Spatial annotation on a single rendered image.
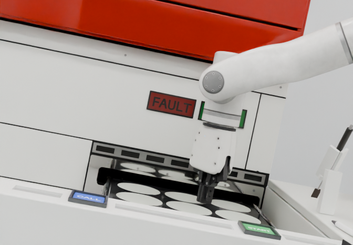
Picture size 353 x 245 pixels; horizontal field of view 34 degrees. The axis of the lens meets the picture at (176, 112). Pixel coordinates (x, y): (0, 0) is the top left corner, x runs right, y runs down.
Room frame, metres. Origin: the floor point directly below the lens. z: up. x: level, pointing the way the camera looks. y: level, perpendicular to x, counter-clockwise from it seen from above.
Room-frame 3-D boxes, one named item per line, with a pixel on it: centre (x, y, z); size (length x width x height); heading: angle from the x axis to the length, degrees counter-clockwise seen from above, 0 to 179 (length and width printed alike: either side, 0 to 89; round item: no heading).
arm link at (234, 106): (1.27, -0.10, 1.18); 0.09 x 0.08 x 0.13; 160
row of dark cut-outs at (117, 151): (1.44, -0.03, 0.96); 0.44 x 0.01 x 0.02; 95
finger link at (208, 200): (1.26, -0.11, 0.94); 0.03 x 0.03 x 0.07; 36
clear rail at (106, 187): (1.21, 0.11, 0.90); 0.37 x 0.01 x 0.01; 5
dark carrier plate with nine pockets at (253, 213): (1.22, -0.07, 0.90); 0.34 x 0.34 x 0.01; 5
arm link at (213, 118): (1.28, -0.10, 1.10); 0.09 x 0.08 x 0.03; 36
